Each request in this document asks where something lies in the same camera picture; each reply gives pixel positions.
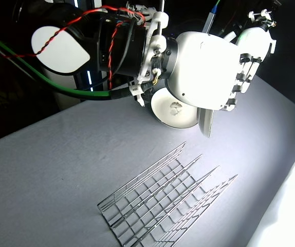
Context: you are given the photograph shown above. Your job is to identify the spare white robot hand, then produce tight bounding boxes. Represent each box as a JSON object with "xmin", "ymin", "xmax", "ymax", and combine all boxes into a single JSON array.
[{"xmin": 125, "ymin": 1, "xmax": 155, "ymax": 16}]

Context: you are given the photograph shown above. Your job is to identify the metal wire dish rack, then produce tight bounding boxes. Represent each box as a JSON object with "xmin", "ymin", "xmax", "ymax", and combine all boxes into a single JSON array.
[{"xmin": 97, "ymin": 142, "xmax": 238, "ymax": 247}]

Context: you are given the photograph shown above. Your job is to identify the red and black twisted cable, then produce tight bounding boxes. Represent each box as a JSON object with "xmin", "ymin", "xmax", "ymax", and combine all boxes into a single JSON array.
[{"xmin": 15, "ymin": 6, "xmax": 147, "ymax": 90}]

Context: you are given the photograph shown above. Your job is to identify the grey table cloth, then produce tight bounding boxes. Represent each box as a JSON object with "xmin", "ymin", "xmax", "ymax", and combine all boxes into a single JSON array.
[{"xmin": 0, "ymin": 74, "xmax": 295, "ymax": 247}]

